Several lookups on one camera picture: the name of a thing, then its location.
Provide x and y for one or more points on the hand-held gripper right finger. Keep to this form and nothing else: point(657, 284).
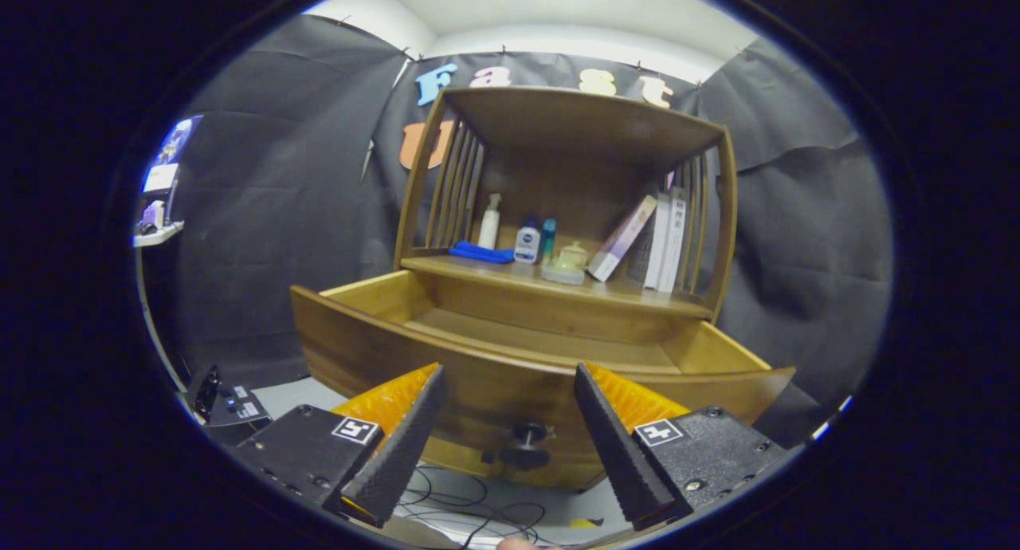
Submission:
point(617, 446)

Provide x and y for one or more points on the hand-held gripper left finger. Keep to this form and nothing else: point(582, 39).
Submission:
point(402, 446)

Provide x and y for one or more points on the dark drawer knob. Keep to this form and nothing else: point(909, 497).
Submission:
point(522, 454)

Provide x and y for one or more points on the wooden drawer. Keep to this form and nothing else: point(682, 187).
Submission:
point(382, 351)

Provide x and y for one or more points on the pale green packet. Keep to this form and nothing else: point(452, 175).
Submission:
point(562, 276)

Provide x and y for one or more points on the wooden cabinet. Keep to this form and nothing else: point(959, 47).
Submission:
point(558, 175)

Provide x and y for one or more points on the black control box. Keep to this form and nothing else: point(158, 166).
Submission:
point(235, 402)

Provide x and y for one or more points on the white book patterned cover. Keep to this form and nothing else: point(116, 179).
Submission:
point(657, 247)

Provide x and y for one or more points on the pink white leaning book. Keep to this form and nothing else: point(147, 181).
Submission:
point(621, 239)

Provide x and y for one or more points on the white book black spine print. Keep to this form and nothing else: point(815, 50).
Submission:
point(676, 247)

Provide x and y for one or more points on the blue folded cloth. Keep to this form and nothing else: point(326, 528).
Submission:
point(482, 253)

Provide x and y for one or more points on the white lotion bottle blue cap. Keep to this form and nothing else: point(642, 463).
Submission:
point(527, 245)

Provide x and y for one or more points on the teal bottle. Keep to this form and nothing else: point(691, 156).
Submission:
point(547, 235)

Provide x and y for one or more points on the white pump bottle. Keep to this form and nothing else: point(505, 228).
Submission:
point(488, 231)

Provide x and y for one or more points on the black backdrop cloth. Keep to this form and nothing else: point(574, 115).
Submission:
point(279, 215)

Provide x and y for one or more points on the white side table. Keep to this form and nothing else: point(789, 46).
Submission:
point(159, 235)

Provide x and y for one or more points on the small purple object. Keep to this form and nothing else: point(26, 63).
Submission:
point(153, 214)

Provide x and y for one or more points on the computer monitor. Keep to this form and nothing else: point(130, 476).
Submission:
point(171, 143)

